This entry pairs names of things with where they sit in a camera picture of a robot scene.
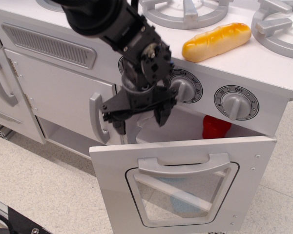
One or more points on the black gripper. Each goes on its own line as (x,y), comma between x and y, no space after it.
(127,103)

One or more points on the grey oven door handle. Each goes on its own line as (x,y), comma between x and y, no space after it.
(151,167)

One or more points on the white toy oven door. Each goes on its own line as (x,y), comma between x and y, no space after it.
(216,202)

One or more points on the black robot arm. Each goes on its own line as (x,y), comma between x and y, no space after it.
(147,63)

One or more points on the grey middle stove knob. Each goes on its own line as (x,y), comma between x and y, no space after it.
(188,86)

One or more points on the grey stove knob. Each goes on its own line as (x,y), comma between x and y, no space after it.
(236,103)
(120,65)
(188,86)

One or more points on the grey left stove knob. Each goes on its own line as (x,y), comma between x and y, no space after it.
(120,65)

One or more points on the red toy pepper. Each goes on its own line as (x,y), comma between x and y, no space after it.
(214,127)

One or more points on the white cupboard door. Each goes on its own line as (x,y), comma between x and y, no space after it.
(61,96)

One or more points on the yellow toy bread loaf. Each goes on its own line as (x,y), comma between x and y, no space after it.
(215,42)

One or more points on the grey right stove knob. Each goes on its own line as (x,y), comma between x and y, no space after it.
(236,103)

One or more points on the white toy kitchen cabinet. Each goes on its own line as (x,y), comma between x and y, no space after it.
(46,171)

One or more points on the grey left burner grate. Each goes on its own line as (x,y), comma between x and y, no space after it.
(185,14)

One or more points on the grey burner grate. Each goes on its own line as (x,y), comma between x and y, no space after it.
(185,14)
(272,26)

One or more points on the grey vent grille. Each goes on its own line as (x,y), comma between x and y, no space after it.
(51,46)

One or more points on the silver toy sink basin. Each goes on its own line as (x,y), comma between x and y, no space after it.
(50,5)

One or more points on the grey right burner grate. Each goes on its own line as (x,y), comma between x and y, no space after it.
(272,26)

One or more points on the grey cupboard door handle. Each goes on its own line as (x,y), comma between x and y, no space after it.
(95,102)

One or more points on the aluminium frame rail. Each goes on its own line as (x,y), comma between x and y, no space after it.
(6,133)

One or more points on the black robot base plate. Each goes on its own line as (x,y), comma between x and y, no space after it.
(24,225)

